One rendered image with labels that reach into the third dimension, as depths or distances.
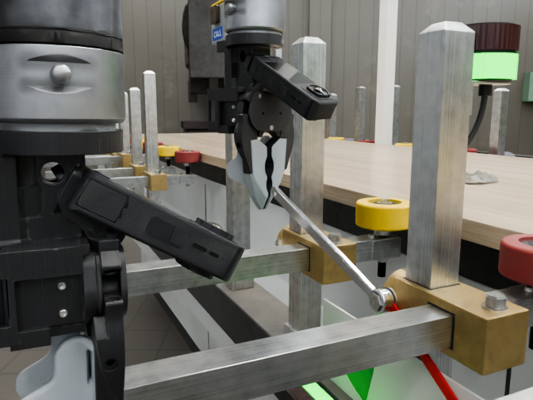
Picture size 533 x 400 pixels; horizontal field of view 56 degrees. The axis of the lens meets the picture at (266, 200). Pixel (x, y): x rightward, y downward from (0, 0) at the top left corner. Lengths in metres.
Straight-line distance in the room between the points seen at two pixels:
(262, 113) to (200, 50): 5.63
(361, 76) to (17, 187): 7.37
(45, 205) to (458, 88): 0.35
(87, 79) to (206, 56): 5.96
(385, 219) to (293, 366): 0.35
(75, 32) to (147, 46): 7.42
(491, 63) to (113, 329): 0.38
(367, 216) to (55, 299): 0.49
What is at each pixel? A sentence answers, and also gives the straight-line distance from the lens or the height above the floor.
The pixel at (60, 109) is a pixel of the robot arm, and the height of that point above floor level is 1.03.
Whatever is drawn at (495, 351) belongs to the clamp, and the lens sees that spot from 0.47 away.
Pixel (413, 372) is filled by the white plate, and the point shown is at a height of 0.78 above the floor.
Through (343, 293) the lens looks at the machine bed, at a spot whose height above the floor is 0.67.
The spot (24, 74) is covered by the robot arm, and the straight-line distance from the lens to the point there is 0.29.
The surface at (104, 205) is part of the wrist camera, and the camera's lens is 0.30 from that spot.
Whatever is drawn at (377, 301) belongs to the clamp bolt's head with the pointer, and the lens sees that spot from 0.52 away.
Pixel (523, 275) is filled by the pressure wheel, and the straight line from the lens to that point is 0.54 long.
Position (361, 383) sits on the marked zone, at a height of 0.73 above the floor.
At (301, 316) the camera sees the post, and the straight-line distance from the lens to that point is 0.74.
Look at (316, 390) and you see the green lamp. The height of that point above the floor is 0.70.
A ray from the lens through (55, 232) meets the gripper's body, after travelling 0.31.
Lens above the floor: 1.03
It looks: 10 degrees down
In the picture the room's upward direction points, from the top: straight up
